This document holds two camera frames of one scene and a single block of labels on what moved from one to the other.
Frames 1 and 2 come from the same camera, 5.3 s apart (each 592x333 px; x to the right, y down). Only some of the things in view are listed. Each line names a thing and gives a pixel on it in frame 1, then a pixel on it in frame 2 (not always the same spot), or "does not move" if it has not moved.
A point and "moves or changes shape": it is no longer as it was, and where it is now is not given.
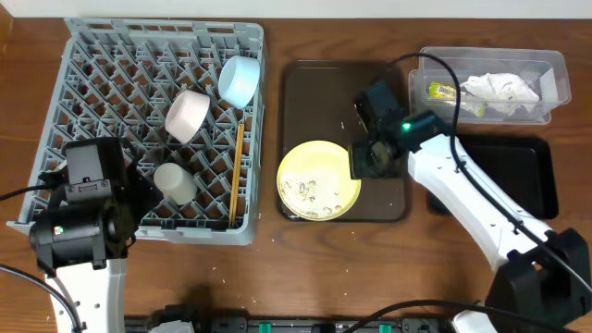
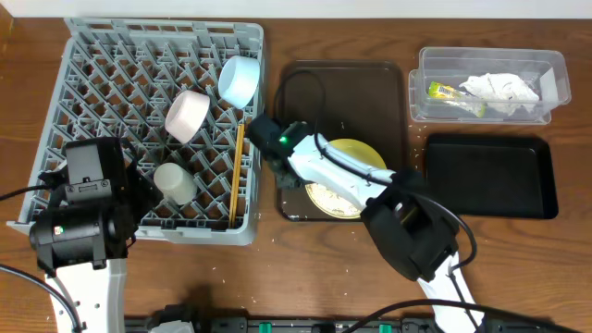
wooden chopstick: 238,177 does not move
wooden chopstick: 236,176 does not move
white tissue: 499,92 does not move
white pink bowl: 186,115 does not move
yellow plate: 314,180 moves or changes shape
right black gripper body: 370,157 -> 281,171
